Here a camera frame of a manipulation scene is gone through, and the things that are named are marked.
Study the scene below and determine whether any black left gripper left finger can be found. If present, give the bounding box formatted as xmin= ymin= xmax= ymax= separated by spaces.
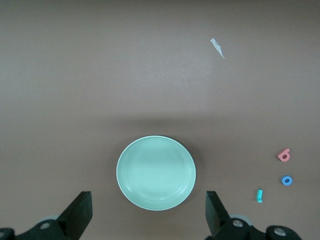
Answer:
xmin=14 ymin=191 xmax=93 ymax=240

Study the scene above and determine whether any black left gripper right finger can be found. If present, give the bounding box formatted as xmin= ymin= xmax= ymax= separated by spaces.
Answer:
xmin=204 ymin=190 xmax=252 ymax=240

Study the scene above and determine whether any blue letter o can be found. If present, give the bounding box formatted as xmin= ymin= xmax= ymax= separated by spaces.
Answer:
xmin=280 ymin=175 xmax=293 ymax=187

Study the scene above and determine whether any salmon red letter g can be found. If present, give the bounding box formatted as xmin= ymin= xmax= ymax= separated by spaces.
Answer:
xmin=276 ymin=147 xmax=291 ymax=162

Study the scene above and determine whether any green plate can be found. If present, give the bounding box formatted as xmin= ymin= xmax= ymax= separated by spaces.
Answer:
xmin=116 ymin=135 xmax=197 ymax=212

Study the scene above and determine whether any brown table cover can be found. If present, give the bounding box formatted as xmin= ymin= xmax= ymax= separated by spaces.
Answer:
xmin=0 ymin=0 xmax=320 ymax=240

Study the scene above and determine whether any white paper scrap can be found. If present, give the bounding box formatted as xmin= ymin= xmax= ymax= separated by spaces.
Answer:
xmin=210 ymin=37 xmax=226 ymax=60

